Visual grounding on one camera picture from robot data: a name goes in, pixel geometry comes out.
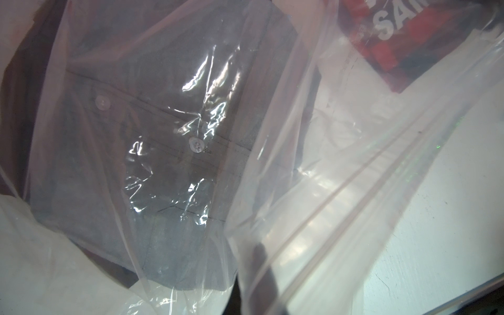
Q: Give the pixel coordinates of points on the grey button shirt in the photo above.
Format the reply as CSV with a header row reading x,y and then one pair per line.
x,y
149,112

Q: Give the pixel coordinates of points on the clear plastic vacuum bag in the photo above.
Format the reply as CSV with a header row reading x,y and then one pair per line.
x,y
335,163

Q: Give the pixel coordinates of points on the red black plaid shirt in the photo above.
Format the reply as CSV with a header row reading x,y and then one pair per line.
x,y
401,40

